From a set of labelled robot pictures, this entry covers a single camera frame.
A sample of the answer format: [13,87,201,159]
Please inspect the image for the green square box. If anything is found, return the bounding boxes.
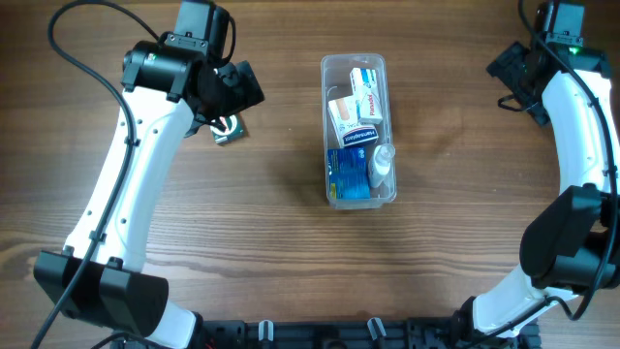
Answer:
[210,114,246,145]

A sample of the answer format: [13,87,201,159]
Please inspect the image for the white Hansaplast plaster box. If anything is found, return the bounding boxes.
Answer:
[328,96,379,148]

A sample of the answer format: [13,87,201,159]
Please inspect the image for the white Panadol box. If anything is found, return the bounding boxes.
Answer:
[350,68,383,125]

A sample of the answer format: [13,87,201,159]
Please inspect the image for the blue and yellow box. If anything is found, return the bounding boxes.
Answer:
[327,147,370,200]

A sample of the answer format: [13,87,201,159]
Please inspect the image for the white spray bottle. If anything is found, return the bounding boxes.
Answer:
[368,143,395,188]

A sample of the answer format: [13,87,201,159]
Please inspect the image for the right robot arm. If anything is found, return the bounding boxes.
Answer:
[448,0,619,348]

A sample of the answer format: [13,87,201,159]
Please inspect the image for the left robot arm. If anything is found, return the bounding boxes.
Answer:
[33,1,264,348]

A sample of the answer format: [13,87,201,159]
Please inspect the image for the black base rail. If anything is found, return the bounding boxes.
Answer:
[191,317,540,349]

